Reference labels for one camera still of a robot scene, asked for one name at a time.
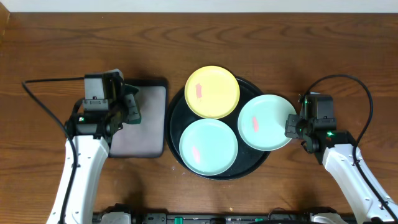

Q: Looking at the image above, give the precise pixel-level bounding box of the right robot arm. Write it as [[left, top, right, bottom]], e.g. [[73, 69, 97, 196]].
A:
[[285, 93, 397, 223]]

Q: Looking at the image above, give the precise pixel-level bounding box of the black rectangular tray grey mat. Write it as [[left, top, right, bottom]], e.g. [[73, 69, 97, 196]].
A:
[[109, 78, 168, 158]]

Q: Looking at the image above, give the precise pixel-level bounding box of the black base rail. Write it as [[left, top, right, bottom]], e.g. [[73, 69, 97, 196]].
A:
[[92, 203, 336, 224]]

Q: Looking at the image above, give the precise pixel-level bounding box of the yellow round plate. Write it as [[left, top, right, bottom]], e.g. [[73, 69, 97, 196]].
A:
[[183, 65, 240, 119]]

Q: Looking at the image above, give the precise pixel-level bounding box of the light green plate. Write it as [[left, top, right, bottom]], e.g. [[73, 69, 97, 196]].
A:
[[178, 119, 238, 176], [238, 95, 296, 151]]

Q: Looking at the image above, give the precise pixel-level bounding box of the green yellow sponge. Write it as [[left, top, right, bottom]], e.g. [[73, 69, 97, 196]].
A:
[[124, 84, 142, 124]]

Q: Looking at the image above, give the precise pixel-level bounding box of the black round tray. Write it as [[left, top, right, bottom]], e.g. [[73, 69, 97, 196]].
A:
[[165, 77, 270, 180]]

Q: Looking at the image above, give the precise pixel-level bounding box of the light green plate front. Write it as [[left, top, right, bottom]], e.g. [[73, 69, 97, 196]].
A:
[[178, 119, 238, 176]]

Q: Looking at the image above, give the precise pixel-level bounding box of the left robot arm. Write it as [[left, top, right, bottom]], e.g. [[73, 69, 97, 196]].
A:
[[47, 69, 141, 223]]

